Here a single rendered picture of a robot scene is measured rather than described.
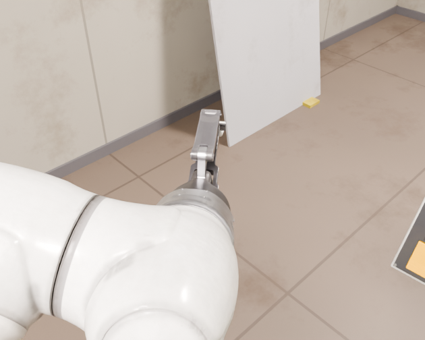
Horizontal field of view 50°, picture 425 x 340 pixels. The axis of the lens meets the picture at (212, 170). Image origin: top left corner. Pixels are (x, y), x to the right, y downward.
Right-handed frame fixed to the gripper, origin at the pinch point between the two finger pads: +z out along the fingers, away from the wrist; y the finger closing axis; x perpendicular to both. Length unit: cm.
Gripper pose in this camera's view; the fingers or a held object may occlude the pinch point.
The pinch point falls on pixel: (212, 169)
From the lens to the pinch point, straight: 67.9
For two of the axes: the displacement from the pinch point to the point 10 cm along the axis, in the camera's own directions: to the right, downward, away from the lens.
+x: -9.9, -0.8, 0.8
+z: 1.0, -2.9, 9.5
